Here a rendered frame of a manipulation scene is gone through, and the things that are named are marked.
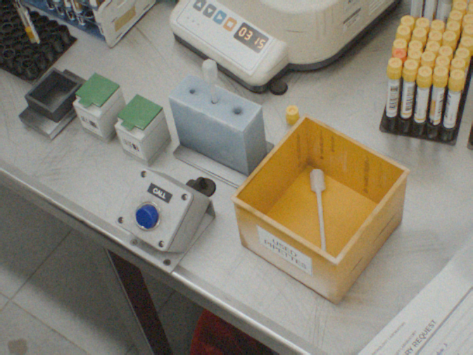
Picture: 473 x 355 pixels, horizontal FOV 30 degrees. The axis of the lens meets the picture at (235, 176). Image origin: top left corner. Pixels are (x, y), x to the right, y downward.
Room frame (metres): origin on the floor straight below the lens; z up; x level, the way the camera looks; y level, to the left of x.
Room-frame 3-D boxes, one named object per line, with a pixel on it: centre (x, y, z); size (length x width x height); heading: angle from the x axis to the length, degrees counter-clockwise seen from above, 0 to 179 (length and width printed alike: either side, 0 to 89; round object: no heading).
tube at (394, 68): (0.62, -0.19, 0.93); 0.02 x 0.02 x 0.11
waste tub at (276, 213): (0.49, -0.08, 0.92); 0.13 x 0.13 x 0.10; 44
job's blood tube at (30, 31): (0.84, 0.23, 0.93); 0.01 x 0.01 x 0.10; 47
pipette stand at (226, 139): (0.62, 0.01, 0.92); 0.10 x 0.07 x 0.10; 49
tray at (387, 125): (0.68, -0.26, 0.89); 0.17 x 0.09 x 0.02; 154
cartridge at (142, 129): (0.65, 0.10, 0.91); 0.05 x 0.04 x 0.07; 137
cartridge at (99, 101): (0.70, 0.15, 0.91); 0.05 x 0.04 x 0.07; 137
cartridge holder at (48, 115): (0.74, 0.20, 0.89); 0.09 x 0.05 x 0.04; 136
